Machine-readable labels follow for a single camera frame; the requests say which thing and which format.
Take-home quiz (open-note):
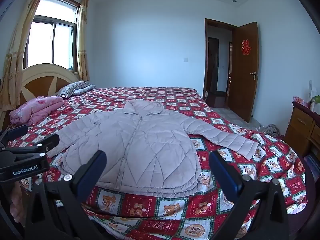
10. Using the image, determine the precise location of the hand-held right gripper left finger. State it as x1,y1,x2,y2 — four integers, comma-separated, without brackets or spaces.
24,151,107,240

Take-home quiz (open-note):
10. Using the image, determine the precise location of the wooden dresser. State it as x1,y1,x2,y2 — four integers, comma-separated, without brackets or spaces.
284,101,320,158

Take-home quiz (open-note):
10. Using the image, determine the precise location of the crumpled cloth bundle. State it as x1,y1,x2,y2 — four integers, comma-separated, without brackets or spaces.
262,124,280,137

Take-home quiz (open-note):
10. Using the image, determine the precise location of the brown door frame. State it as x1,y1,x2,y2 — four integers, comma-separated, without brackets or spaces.
204,18,237,105

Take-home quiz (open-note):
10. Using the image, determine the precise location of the cream and wood headboard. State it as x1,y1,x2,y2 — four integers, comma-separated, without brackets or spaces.
0,63,80,130

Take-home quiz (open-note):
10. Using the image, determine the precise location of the pink folded quilt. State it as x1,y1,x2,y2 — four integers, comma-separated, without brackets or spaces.
9,96,64,125

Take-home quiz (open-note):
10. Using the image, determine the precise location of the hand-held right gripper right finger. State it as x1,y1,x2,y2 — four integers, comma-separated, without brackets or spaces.
209,151,293,240

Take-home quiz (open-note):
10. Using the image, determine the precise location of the brown wooden door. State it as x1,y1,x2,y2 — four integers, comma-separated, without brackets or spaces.
226,22,259,123

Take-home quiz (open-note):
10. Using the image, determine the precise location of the white bottle with green top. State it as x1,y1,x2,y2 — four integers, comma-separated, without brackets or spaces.
309,95,320,110

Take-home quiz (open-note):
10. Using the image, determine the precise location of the yellow patterned curtain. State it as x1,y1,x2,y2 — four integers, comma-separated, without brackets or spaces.
0,0,50,110
76,0,90,82

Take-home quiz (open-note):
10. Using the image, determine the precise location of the window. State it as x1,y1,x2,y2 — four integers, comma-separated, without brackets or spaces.
24,0,79,72

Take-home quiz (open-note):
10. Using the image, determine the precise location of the red checked bear-print blanket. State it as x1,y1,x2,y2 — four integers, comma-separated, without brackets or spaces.
6,86,309,240

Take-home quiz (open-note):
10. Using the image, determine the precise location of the beige quilted jacket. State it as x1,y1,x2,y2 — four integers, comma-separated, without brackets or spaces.
46,99,259,196

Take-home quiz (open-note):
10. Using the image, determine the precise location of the red paper door decoration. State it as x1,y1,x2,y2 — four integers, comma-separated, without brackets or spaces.
240,39,251,55

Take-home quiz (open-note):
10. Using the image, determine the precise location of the striped pillow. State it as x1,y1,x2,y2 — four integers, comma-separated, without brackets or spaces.
54,81,97,99

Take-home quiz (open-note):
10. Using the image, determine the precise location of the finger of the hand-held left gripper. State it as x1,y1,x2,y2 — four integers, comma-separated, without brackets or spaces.
0,125,28,144
0,133,60,153

